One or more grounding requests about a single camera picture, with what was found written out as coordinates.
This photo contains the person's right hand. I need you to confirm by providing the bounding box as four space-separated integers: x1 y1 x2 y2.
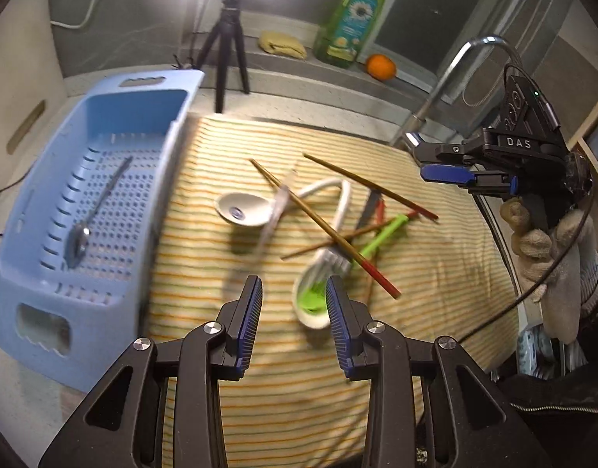
499 197 598 347

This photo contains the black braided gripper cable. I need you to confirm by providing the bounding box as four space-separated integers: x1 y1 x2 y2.
457 63 597 344

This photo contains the black tripod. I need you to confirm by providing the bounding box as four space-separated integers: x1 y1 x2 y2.
174 0 251 114

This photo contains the blue plastic basket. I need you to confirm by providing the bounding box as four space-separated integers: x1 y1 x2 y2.
0 69 205 393

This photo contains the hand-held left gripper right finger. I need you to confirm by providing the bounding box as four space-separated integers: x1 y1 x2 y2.
325 275 536 468

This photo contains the metal fork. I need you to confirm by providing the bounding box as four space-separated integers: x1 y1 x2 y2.
311 191 383 276

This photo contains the chrome faucet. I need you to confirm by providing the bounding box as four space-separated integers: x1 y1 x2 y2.
391 35 531 152

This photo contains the blue patterned packet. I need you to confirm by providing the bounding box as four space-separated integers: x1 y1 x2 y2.
516 326 555 381

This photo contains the yellow cleaning cloth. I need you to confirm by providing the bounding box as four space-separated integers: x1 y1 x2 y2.
258 30 308 59

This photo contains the white ceramic spoon blue print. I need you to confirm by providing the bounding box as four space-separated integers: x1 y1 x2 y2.
215 177 351 228

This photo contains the orange fruit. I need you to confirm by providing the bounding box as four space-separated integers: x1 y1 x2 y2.
366 53 396 81

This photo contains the white cabinet with handle slot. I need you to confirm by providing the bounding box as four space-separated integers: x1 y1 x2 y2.
0 0 66 191

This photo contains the green dish soap bottle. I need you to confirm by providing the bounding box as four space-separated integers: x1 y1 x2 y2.
314 0 386 69

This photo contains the green plastic spoon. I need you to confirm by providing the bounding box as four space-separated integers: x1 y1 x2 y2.
299 212 409 315

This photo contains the metal spoon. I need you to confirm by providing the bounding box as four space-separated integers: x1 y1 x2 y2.
65 156 134 270

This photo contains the person's black jacket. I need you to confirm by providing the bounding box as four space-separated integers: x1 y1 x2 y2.
496 322 598 468

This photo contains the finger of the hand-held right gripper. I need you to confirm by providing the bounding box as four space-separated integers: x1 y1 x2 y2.
412 139 485 165
420 164 478 187

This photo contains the translucent white plastic utensil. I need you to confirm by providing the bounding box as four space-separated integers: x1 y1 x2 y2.
255 168 300 259

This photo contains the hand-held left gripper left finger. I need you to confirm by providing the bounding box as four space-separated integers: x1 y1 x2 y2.
38 275 265 468

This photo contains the striped cloth mat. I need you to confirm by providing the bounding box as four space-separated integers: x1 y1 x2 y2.
135 116 519 468

